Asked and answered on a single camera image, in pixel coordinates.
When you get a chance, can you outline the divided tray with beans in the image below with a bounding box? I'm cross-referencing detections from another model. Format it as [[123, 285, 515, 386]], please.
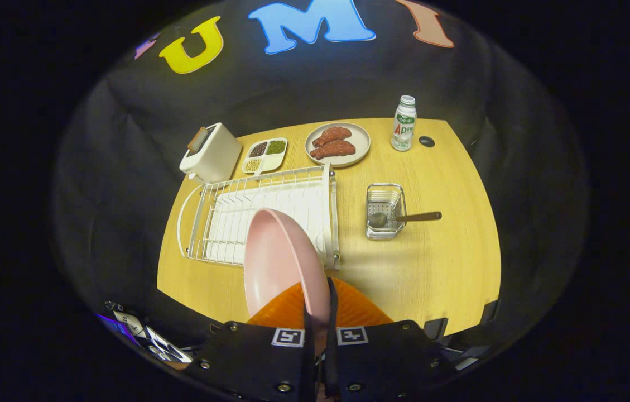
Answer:
[[241, 137, 288, 175]]

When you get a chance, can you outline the white green label bottle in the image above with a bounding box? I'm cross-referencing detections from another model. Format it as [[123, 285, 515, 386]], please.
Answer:
[[391, 95, 417, 152]]

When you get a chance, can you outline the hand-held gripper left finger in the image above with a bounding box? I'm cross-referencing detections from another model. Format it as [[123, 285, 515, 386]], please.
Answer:
[[184, 279, 315, 402]]

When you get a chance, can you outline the brown meat piece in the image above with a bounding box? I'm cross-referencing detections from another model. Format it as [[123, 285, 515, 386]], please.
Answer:
[[310, 140, 357, 160], [312, 127, 352, 147]]

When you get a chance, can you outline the wooden handle metal spoon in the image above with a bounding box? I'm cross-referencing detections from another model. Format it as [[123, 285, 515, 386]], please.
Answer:
[[368, 211, 443, 229]]

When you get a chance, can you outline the beige dish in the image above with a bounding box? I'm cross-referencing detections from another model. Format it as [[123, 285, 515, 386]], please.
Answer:
[[305, 122, 372, 168]]

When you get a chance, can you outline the metal wire basket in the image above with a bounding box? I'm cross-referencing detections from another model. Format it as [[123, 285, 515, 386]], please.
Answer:
[[365, 183, 407, 241]]

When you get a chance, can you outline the white wire dish rack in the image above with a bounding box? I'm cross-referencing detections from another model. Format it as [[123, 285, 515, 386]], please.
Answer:
[[177, 163, 341, 271]]

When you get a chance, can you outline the black backdrop cloth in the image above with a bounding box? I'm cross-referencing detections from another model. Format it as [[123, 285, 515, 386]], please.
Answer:
[[52, 0, 589, 358]]

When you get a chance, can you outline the pink plate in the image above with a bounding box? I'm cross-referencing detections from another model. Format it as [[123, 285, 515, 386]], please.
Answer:
[[243, 208, 331, 358]]

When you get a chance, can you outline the bread slice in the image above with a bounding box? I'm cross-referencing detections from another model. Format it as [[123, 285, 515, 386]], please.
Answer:
[[187, 127, 209, 155]]

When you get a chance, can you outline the white toaster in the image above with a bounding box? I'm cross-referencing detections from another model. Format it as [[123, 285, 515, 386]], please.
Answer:
[[179, 122, 242, 185]]

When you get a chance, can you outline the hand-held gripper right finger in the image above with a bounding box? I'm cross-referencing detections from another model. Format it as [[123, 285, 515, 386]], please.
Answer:
[[323, 277, 458, 402]]

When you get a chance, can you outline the dark device with printed tags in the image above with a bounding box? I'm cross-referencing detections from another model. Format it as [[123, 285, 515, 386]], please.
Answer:
[[104, 301, 194, 363]]

